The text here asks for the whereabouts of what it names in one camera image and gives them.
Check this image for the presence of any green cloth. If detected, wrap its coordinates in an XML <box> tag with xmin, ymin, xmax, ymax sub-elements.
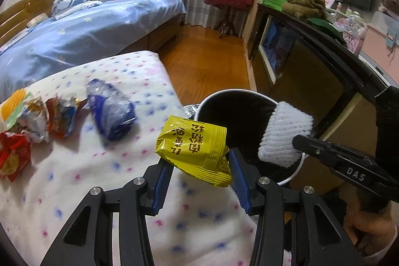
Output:
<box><xmin>307</xmin><ymin>17</ymin><xmax>347</xmax><ymax>46</ymax></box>

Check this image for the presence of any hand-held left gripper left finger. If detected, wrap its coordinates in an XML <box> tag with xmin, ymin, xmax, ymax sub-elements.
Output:
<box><xmin>40</xmin><ymin>157</ymin><xmax>175</xmax><ymax>266</ymax></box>

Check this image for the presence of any person's right hand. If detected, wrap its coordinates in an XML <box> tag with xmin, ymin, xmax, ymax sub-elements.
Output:
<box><xmin>344</xmin><ymin>197</ymin><xmax>399</xmax><ymax>259</ymax></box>

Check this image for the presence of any brown folded towel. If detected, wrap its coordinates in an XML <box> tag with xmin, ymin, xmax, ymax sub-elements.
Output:
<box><xmin>282</xmin><ymin>0</ymin><xmax>328</xmax><ymax>21</ymax></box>

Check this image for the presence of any pink storage box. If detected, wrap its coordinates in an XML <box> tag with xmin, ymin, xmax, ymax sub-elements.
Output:
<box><xmin>358</xmin><ymin>11</ymin><xmax>399</xmax><ymax>75</ymax></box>

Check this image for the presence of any folded white and blue quilt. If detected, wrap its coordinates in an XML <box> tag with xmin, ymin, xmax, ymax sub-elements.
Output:
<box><xmin>51</xmin><ymin>0</ymin><xmax>102</xmax><ymax>20</ymax></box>

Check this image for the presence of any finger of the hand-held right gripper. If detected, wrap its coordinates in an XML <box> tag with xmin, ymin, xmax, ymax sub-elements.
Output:
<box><xmin>291</xmin><ymin>134</ymin><xmax>342</xmax><ymax>168</ymax></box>

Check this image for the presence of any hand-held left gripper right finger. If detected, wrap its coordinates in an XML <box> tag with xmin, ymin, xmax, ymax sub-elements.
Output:
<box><xmin>228</xmin><ymin>148</ymin><xmax>356</xmax><ymax>266</ymax></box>

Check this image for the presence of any pink patterned basket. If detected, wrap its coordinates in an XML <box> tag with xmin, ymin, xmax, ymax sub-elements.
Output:
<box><xmin>341</xmin><ymin>31</ymin><xmax>364</xmax><ymax>54</ymax></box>

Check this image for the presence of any wooden headboard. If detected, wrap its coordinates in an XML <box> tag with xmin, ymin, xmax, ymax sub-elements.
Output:
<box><xmin>0</xmin><ymin>0</ymin><xmax>64</xmax><ymax>47</ymax></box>

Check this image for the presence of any yellow foam fruit net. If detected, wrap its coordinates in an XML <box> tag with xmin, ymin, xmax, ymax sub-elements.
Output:
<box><xmin>0</xmin><ymin>88</ymin><xmax>32</xmax><ymax>118</ymax></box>

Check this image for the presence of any white and orange snack wrapper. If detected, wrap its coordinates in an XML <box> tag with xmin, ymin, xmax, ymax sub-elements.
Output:
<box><xmin>17</xmin><ymin>96</ymin><xmax>50</xmax><ymax>143</ymax></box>

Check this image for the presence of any yellow snack packet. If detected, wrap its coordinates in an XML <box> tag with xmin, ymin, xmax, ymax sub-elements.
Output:
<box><xmin>156</xmin><ymin>115</ymin><xmax>234</xmax><ymax>188</ymax></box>

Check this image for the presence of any blue clear plastic bag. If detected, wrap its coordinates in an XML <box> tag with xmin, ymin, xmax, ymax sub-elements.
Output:
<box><xmin>86</xmin><ymin>78</ymin><xmax>137</xmax><ymax>141</ymax></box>

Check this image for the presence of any red and blue snack wrapper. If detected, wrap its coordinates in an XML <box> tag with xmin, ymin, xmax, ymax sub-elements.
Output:
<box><xmin>47</xmin><ymin>96</ymin><xmax>88</xmax><ymax>138</ymax></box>

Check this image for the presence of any small pink pillow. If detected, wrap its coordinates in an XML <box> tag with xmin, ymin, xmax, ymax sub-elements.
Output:
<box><xmin>26</xmin><ymin>13</ymin><xmax>49</xmax><ymax>28</ymax></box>

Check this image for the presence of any white bin with black liner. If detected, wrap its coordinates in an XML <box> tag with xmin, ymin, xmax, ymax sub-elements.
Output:
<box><xmin>195</xmin><ymin>89</ymin><xmax>306</xmax><ymax>187</ymax></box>

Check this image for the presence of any white floral bed sheet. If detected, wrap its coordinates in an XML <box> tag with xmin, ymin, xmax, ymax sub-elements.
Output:
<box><xmin>0</xmin><ymin>50</ymin><xmax>259</xmax><ymax>266</ymax></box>

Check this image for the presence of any silver foil wrapper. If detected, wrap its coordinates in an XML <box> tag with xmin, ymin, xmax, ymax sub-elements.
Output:
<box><xmin>182</xmin><ymin>104</ymin><xmax>202</xmax><ymax>121</ymax></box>

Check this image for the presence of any dark glass-front cabinet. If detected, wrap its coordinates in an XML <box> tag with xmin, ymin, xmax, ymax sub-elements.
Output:
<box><xmin>249</xmin><ymin>2</ymin><xmax>399</xmax><ymax>167</ymax></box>

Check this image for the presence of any white foam fruit net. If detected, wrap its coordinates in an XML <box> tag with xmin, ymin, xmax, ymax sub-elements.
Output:
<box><xmin>258</xmin><ymin>101</ymin><xmax>315</xmax><ymax>168</ymax></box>

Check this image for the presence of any red snack packet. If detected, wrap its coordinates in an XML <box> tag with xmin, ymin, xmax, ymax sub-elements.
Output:
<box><xmin>0</xmin><ymin>132</ymin><xmax>32</xmax><ymax>182</ymax></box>

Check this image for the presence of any bed with blue sheet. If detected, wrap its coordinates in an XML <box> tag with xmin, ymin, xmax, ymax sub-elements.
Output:
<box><xmin>0</xmin><ymin>0</ymin><xmax>187</xmax><ymax>101</ymax></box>

